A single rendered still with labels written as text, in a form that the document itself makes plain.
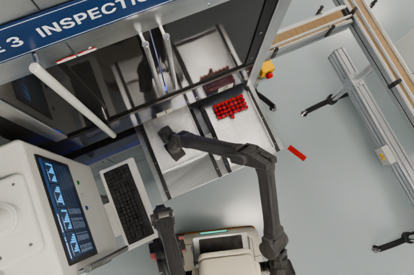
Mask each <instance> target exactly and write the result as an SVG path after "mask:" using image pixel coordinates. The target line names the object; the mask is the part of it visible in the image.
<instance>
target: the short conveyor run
mask: <svg viewBox="0 0 414 275"><path fill-rule="evenodd" d="M346 7H347V5H345V6H344V5H341V6H338V7H335V8H333V9H330V10H328V11H325V12H322V10H323V8H324V6H323V5H321V6H320V9H319V10H318V11H317V13H316V14H315V15H314V16H313V17H310V18H307V19H305V20H302V21H300V22H297V23H294V24H292V25H289V26H287V27H285V28H282V29H279V30H278V32H277V34H276V37H275V39H274V41H273V43H272V45H271V47H270V50H269V52H268V55H267V57H270V59H271V60H272V59H274V58H277V57H280V56H281V55H284V54H287V53H289V52H292V51H295V50H297V49H299V48H302V47H304V46H307V45H309V44H312V43H314V42H316V41H319V40H321V39H324V38H327V37H329V36H331V35H334V34H337V33H339V32H341V31H344V30H347V29H348V28H349V26H350V25H351V24H352V23H353V21H352V19H351V18H350V17H352V14H350V15H348V13H347V12H346V10H345V8H346Z"/></svg>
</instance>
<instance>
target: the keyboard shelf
mask: <svg viewBox="0 0 414 275"><path fill-rule="evenodd" d="M126 163H127V164H128V165H129V169H130V171H131V173H132V177H133V178H134V181H135V184H136V186H137V189H138V191H139V194H140V197H141V199H142V202H143V205H144V207H145V210H146V212H147V215H148V218H149V220H150V223H151V219H150V215H151V214H153V211H154V209H153V207H152V204H151V201H150V199H149V196H148V194H147V191H146V189H145V186H144V183H143V181H142V178H141V176H140V173H139V170H138V168H137V165H136V163H135V161H134V159H133V158H132V157H131V158H129V159H127V160H124V161H122V162H119V163H117V164H115V165H112V166H110V167H108V168H105V169H103V170H100V171H99V174H100V177H101V179H102V182H103V185H104V188H105V191H106V193H107V196H108V199H109V201H110V202H109V203H106V204H105V205H104V208H105V211H106V214H107V216H108V220H109V222H110V225H111V227H112V231H113V233H114V236H115V237H117V236H120V235H122V237H123V240H124V243H125V245H127V246H128V247H129V249H128V250H132V249H134V248H136V247H138V246H140V245H142V244H144V243H146V242H149V241H151V240H153V239H156V238H157V237H158V231H157V230H156V229H154V227H153V226H152V228H153V231H154V234H152V235H151V236H148V237H146V238H144V239H142V240H139V241H137V242H135V243H133V244H131V245H129V244H128V241H127V238H126V235H125V233H124V230H123V227H122V225H121V221H120V219H119V216H118V213H117V211H116V208H115V205H114V203H113V199H112V197H111V194H110V191H109V189H108V186H107V183H106V180H105V178H104V173H106V172H108V171H110V170H112V169H115V168H117V167H119V166H121V165H124V164H126ZM151 225H152V223H151Z"/></svg>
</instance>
